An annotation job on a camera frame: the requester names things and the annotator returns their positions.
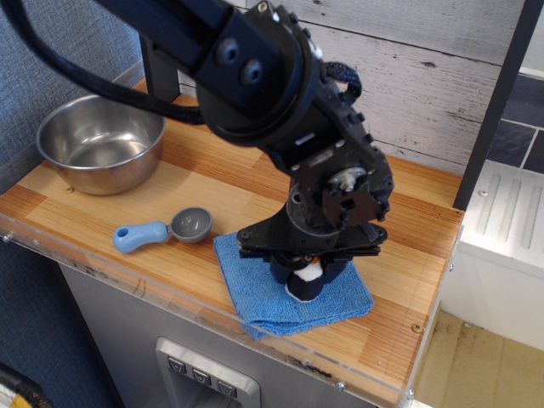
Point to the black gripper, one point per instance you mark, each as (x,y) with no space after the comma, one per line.
(301,230)

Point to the clear acrylic edge guard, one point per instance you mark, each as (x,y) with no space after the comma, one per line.
(386,345)

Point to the blue folded towel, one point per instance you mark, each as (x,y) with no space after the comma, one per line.
(264,305)

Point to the plush sushi roll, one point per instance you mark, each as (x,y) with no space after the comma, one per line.
(305,285)

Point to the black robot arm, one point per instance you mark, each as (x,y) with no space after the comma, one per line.
(261,82)

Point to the black vertical post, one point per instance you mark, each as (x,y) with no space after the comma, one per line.
(161,78)

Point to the dark right vertical post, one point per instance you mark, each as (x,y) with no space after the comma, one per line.
(527,21)

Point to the white toy sink unit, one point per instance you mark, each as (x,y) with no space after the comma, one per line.
(495,279)

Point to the stainless steel bowl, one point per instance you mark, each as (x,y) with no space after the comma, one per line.
(100,147)

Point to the blue and grey scoop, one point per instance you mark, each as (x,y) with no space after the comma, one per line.
(190,225)

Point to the grey toy fridge cabinet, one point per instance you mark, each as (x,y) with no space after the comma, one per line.
(166,353)

